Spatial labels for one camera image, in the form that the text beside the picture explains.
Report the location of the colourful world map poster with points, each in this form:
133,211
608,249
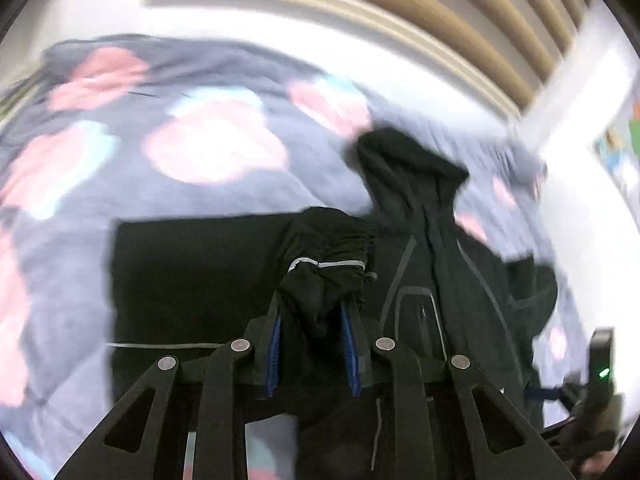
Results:
617,150

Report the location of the grey floral bed quilt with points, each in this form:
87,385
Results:
135,128

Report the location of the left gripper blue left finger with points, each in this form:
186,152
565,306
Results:
272,355

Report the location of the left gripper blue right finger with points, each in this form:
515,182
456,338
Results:
350,354

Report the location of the black hooded jacket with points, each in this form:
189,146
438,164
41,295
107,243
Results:
184,285

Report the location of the striped wooden headboard panel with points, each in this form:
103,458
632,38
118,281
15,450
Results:
503,51

